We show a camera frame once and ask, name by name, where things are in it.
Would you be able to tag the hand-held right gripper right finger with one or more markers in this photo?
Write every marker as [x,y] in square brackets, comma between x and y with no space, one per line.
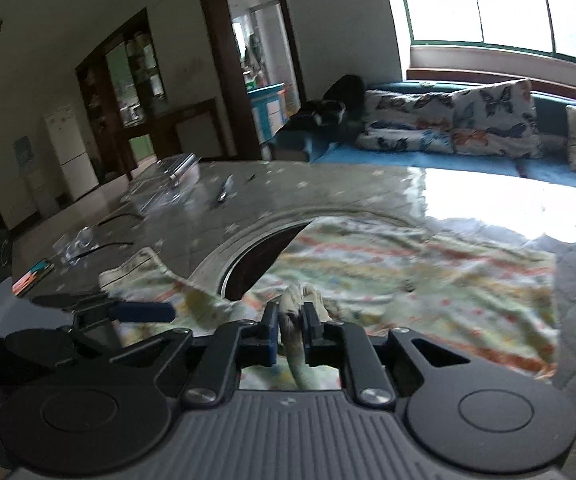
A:
[311,330]

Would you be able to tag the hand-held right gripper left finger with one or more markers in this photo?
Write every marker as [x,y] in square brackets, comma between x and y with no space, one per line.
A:
[271,332]

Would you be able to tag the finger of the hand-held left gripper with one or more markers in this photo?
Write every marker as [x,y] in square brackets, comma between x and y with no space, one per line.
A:
[142,311]

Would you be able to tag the colourful striped printed garment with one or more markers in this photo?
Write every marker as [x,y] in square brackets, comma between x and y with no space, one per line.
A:
[418,285]

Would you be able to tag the smartphone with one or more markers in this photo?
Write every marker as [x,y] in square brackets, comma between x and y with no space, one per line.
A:
[32,278]

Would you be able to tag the clear glass cup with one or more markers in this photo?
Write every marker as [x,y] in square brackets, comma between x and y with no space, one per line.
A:
[76,249]

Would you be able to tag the clear plastic box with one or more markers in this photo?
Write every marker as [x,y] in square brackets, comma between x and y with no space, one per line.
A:
[170,180]

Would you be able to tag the dark pen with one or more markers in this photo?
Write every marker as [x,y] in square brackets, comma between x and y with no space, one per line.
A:
[224,191]

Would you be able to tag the white water dispenser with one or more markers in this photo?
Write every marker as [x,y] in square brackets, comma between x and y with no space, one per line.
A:
[30,170]

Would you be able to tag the white refrigerator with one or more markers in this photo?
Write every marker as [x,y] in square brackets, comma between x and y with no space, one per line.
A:
[70,150]

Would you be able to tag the blue and white cabinet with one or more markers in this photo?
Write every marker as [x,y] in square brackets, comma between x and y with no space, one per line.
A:
[268,110]

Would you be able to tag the dark wooden display cabinet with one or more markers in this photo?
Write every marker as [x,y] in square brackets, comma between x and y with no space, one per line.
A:
[117,90]

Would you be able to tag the blue sofa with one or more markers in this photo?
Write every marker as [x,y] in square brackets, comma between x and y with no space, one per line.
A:
[468,167]

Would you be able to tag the dark bag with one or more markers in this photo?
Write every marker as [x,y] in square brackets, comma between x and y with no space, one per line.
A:
[333,105]

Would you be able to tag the butterfly print folded blanket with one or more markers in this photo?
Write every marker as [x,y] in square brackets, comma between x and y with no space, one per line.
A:
[408,120]

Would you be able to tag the butterfly print pillow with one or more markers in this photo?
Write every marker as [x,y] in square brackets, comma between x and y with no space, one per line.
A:
[498,117]

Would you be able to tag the green framed window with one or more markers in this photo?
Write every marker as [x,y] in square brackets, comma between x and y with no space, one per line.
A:
[498,5]

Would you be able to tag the dark wooden door frame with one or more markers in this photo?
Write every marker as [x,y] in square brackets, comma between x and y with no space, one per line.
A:
[290,40]

